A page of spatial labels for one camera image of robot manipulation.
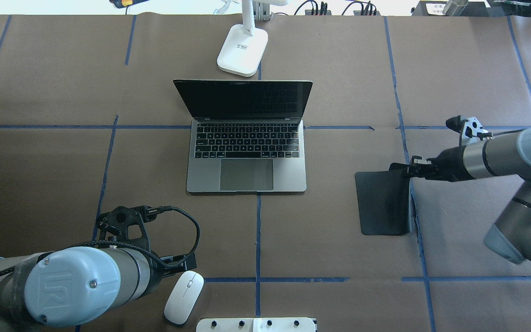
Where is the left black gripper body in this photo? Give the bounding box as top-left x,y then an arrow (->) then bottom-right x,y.
154,254 -> 197,277

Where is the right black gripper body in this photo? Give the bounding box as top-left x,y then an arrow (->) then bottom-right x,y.
425,147 -> 466,182

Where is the white computer mouse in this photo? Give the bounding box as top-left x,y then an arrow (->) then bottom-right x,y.
164,271 -> 205,325

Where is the black mouse pad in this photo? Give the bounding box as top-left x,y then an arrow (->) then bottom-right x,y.
355,163 -> 412,236

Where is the grey laptop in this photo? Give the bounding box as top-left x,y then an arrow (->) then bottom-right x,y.
173,78 -> 313,193

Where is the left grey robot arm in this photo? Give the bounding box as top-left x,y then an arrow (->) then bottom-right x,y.
0,246 -> 196,332

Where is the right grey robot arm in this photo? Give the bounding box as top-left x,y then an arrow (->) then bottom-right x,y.
389,128 -> 531,265

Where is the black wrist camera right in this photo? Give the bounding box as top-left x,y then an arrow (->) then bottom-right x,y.
445,115 -> 493,146

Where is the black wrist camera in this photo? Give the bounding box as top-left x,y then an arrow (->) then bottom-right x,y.
95,206 -> 156,250
445,115 -> 493,146

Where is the black braided cable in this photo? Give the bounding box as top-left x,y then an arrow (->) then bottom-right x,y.
0,206 -> 201,289

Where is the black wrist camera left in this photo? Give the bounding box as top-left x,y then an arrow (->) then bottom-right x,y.
95,206 -> 156,250

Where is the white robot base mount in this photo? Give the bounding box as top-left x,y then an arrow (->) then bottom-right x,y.
196,317 -> 318,332

